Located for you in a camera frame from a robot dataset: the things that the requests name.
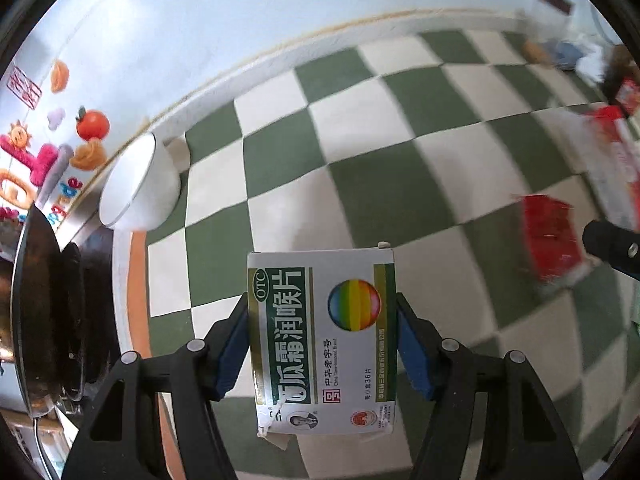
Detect clear container brown lid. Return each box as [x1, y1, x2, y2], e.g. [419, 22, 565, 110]
[527, 0, 573, 43]

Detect white plastic bag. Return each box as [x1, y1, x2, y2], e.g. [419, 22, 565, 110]
[574, 32, 621, 87]

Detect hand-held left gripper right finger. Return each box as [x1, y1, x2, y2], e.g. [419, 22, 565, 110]
[396, 292, 586, 480]

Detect brown bread roll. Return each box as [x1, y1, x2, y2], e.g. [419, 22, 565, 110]
[521, 41, 553, 65]

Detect orange ingot wall sticker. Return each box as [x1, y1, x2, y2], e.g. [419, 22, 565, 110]
[69, 140, 107, 171]

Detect red snack packet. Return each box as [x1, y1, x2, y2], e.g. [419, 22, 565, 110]
[519, 194, 595, 285]

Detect red paper wall sticker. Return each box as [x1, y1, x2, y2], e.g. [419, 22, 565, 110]
[7, 64, 44, 109]

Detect green white medicine box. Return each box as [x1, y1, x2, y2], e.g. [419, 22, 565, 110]
[247, 243, 399, 448]

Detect blue cloth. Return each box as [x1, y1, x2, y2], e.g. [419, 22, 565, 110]
[552, 41, 585, 70]

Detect pink letter wall sticker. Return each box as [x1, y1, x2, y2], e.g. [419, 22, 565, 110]
[0, 139, 75, 187]

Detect small red packet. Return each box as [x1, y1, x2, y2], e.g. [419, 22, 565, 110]
[616, 79, 640, 113]

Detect black frying pan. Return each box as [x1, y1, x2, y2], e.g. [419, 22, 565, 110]
[9, 204, 122, 420]

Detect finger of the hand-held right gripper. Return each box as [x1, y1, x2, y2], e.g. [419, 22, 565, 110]
[582, 219, 640, 282]

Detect green white checkered mat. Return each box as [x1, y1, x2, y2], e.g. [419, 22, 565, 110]
[114, 29, 640, 480]

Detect orange ring letter sticker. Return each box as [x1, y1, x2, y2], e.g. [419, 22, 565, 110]
[0, 169, 37, 209]

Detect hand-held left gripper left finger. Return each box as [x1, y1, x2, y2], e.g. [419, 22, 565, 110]
[62, 292, 250, 480]

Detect orange slice wall sticker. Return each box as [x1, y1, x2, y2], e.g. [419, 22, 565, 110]
[50, 59, 71, 94]

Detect red white plastic wrapper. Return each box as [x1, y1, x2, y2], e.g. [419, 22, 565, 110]
[582, 104, 640, 233]

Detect small lettering wall sticker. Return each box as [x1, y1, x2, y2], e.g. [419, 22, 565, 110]
[47, 177, 82, 222]

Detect white bowl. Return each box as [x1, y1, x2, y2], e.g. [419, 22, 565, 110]
[98, 132, 182, 231]

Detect sun wall sticker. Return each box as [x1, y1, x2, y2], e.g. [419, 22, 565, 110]
[7, 120, 33, 150]

